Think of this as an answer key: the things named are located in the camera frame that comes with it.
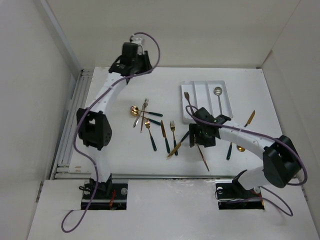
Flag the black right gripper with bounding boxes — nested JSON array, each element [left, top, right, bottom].
[[189, 123, 216, 148]]

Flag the gold knife green handle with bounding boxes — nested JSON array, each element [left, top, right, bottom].
[[244, 110, 256, 128], [160, 120, 171, 154], [167, 131, 190, 159]]

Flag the rose gold fork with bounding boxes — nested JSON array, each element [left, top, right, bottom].
[[196, 143, 210, 172], [184, 91, 194, 114]]

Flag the silver spoon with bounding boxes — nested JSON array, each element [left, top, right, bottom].
[[213, 86, 223, 115]]

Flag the gold spoon green handle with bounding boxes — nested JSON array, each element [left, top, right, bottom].
[[130, 105, 163, 117], [236, 145, 246, 152], [143, 117, 161, 126]]

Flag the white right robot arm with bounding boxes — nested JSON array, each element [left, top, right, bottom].
[[185, 105, 308, 197]]

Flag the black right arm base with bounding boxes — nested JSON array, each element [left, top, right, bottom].
[[214, 182, 265, 210]]

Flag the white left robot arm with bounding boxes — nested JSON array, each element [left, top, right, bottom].
[[73, 37, 153, 199]]

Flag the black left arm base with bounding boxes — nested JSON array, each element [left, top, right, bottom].
[[79, 182, 128, 211]]

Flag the silver fork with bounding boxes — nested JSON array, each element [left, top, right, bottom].
[[132, 98, 149, 128]]

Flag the white plastic cutlery tray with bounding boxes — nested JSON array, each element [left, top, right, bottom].
[[180, 80, 234, 124]]

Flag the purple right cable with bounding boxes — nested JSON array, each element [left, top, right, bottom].
[[185, 104, 310, 217]]

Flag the purple cable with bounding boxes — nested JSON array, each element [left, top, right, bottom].
[[185, 104, 310, 217], [61, 31, 161, 230]]

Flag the gold fork green handle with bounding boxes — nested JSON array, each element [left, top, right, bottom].
[[144, 118, 157, 152], [169, 120, 177, 148], [226, 142, 233, 160]]

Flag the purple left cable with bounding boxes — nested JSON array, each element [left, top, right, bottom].
[[61, 31, 161, 230]]

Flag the aluminium rail frame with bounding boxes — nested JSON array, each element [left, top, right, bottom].
[[47, 68, 94, 180]]

